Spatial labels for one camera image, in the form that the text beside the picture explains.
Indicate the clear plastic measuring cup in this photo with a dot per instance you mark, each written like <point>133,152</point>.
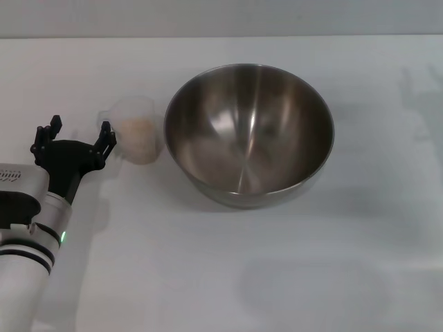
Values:
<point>138,107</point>

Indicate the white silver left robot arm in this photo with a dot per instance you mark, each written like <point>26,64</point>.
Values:
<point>27,276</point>

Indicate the uncooked white rice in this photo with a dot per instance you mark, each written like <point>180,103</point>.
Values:
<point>136,141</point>

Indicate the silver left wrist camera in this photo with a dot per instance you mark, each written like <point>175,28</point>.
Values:
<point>20,186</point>

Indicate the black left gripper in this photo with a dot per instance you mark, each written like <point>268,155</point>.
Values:
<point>72,155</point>

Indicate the stainless steel mixing bowl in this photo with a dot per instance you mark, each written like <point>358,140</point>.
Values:
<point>249,138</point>

